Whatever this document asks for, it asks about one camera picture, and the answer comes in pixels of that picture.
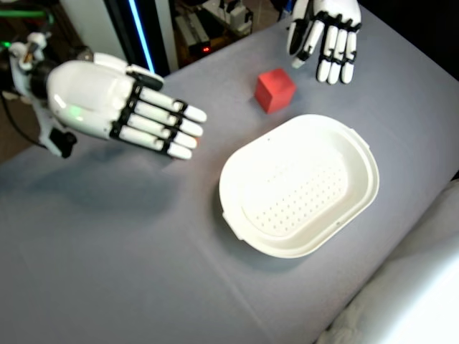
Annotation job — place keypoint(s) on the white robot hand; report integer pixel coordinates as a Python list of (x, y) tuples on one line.
[(89, 93), (337, 21)]

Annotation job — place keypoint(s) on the grey table cloth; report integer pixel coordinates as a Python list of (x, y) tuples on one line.
[(125, 243)]

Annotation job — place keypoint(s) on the white pillar with blue light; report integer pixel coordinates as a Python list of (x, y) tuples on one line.
[(118, 28)]

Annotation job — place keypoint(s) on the white perforated drain basket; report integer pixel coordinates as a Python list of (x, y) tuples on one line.
[(297, 186)]

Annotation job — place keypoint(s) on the red cube block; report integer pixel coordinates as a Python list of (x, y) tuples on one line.
[(274, 91)]

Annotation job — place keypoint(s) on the black device with red light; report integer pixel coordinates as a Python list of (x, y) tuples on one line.
[(195, 36)]

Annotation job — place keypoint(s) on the white robot body shell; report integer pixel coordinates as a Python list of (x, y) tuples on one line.
[(412, 279)]

